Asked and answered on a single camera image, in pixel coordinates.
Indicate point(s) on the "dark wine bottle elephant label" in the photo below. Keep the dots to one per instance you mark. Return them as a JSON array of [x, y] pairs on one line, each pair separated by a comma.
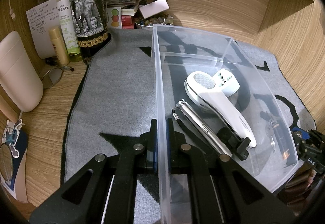
[[90, 23]]

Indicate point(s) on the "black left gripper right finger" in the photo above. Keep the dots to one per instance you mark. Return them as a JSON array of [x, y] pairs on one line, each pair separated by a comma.
[[222, 191]]

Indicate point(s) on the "blue cartoon sticker card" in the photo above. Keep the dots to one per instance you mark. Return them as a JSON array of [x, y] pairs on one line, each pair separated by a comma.
[[14, 145]]

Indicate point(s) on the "eyeglasses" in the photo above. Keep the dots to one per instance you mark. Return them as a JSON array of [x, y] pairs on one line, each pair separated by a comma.
[[50, 75]]

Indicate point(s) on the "stack of books and papers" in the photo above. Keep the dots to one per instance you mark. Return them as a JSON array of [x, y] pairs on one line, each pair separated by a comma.
[[128, 7]]

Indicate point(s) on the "white handheld massager device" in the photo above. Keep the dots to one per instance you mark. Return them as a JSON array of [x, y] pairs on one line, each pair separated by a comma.
[[205, 92]]

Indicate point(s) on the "green white spray bottle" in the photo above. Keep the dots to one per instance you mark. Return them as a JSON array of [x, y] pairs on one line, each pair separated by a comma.
[[68, 30]]

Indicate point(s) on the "grey mat with black letters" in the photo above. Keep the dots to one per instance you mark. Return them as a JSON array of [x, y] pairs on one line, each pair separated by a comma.
[[116, 101]]

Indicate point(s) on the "clear plastic storage box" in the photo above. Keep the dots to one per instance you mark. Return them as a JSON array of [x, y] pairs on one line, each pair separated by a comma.
[[179, 51]]

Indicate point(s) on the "white handwritten paper note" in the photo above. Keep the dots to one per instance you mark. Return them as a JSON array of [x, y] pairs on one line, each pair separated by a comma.
[[41, 18]]

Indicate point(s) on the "small white pink box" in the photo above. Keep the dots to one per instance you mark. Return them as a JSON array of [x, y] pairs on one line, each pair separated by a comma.
[[153, 8]]

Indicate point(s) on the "yellow lip balm tube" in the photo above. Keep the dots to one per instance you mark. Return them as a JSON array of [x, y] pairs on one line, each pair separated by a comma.
[[59, 45]]

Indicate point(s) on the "bowl of small stones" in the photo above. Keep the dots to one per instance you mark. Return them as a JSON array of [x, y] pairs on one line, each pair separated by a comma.
[[142, 23]]

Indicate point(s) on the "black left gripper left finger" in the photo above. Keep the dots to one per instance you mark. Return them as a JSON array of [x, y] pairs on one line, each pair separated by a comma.
[[104, 189]]

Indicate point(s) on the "white oval device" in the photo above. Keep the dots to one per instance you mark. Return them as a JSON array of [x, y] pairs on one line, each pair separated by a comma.
[[227, 82]]

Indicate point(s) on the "beige rounded container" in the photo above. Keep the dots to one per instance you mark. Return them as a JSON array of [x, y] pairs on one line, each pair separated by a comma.
[[19, 79]]

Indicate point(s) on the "black clamp piece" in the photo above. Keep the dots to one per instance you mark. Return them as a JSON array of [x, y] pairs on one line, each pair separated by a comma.
[[235, 144]]

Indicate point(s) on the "fruit picture card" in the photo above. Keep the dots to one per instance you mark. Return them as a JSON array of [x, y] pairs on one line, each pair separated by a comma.
[[114, 20]]

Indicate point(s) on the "silver metal clip tool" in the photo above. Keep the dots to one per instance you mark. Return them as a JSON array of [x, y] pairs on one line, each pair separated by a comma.
[[203, 129]]

